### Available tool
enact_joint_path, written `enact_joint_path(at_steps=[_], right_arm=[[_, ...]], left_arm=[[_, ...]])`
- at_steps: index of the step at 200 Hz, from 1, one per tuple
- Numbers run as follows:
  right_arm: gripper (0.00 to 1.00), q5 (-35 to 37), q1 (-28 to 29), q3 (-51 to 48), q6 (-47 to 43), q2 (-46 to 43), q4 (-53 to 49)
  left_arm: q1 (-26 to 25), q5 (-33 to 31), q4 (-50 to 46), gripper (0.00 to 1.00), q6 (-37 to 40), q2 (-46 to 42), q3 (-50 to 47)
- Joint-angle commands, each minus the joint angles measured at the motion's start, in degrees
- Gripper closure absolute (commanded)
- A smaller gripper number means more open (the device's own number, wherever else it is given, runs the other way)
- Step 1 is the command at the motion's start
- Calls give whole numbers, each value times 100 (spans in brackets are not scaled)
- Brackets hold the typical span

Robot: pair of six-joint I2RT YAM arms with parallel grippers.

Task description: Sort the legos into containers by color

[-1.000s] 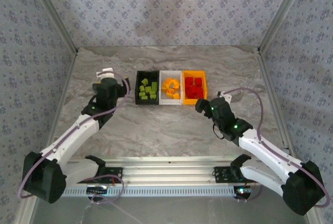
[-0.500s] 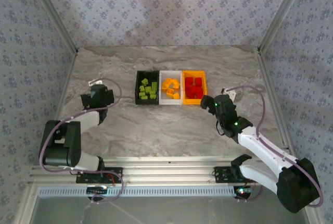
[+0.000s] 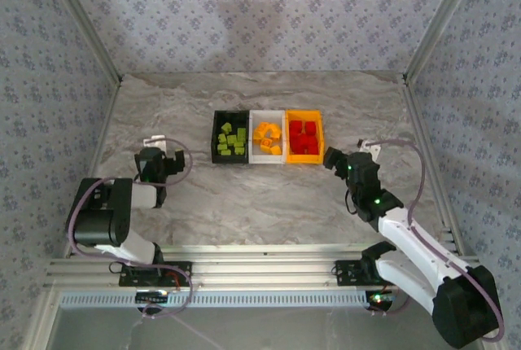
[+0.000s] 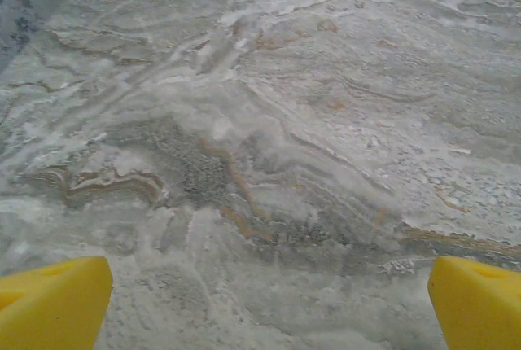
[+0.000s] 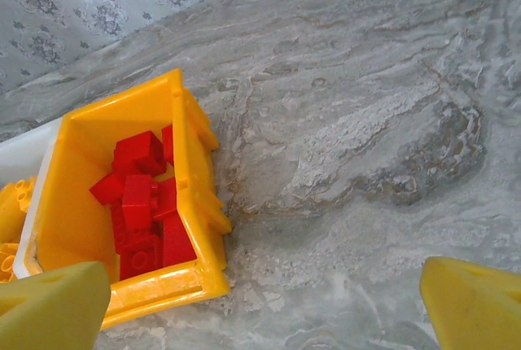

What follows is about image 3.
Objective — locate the red lego brick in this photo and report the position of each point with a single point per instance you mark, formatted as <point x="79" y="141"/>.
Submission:
<point x="312" y="150"/>
<point x="296" y="126"/>
<point x="311" y="127"/>
<point x="297" y="149"/>
<point x="312" y="140"/>
<point x="299" y="138"/>

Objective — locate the orange plastic bin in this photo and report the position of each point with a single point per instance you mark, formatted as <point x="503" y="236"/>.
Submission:
<point x="303" y="158"/>

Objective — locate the black plastic bin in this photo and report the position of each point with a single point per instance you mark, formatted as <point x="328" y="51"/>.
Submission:
<point x="230" y="158"/>

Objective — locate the yellow lego brick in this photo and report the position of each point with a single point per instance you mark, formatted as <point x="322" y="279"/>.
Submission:
<point x="275" y="128"/>
<point x="265" y="145"/>
<point x="278" y="137"/>
<point x="261" y="126"/>
<point x="277" y="150"/>
<point x="257" y="135"/>

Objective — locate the long green lego brick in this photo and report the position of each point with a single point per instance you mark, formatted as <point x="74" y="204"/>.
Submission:
<point x="241" y="134"/>

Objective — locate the white plastic bin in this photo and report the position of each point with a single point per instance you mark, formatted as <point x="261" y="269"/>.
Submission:
<point x="264" y="158"/>

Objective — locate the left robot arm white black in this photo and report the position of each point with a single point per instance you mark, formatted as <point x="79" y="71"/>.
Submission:
<point x="97" y="224"/>

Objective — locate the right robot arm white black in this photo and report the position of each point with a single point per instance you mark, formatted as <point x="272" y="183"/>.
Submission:
<point x="415" y="252"/>

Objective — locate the aluminium side rail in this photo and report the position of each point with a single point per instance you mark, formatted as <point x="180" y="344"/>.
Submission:
<point x="105" y="124"/>
<point x="421" y="122"/>

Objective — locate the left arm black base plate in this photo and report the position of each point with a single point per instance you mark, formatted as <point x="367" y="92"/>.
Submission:
<point x="185" y="269"/>

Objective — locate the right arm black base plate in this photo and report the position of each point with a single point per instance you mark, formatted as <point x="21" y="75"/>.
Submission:
<point x="344" y="272"/>

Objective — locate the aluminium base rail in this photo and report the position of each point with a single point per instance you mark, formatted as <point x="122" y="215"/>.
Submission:
<point x="264" y="268"/>

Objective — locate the aluminium corner post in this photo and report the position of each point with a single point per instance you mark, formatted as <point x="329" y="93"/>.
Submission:
<point x="441" y="20"/>
<point x="84" y="20"/>

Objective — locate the aluminium frame leg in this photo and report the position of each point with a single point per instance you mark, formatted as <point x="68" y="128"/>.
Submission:
<point x="45" y="317"/>

